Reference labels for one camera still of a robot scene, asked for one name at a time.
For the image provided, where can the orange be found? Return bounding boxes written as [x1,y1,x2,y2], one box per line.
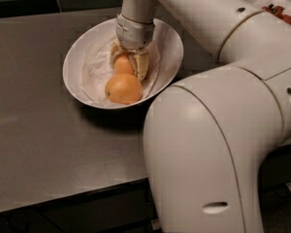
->
[105,74,143,105]
[113,54,134,75]

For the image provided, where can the red strawberries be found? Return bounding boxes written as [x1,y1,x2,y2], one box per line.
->
[262,4,291,25]

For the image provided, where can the dark drawer front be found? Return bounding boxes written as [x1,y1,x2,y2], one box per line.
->
[42,182,156,233]

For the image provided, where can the black left drawer handle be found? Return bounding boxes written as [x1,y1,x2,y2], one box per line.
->
[7,214,29,233]

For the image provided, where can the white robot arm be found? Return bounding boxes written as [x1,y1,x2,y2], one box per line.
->
[116,0,291,233]

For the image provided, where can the white oval bowl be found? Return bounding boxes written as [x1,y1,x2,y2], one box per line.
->
[63,19,183,110]

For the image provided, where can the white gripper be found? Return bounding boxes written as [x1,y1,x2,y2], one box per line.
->
[110,15,155,82]

